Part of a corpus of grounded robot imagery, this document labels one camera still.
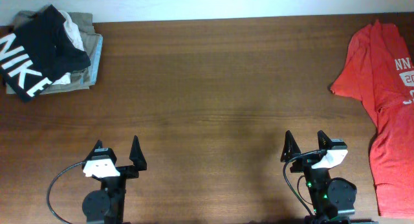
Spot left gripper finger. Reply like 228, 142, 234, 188
129, 135, 147, 171
85, 140, 116, 164

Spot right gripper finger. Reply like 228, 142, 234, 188
317, 130, 332, 150
280, 130, 301, 162

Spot red t-shirt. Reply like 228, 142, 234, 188
330, 21, 413, 219

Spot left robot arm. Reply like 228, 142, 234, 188
82, 136, 147, 224

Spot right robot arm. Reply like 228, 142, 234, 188
280, 130, 374, 224

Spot white folded garment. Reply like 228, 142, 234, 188
53, 10, 85, 85

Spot olive folded garment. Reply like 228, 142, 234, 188
3, 11, 97, 95

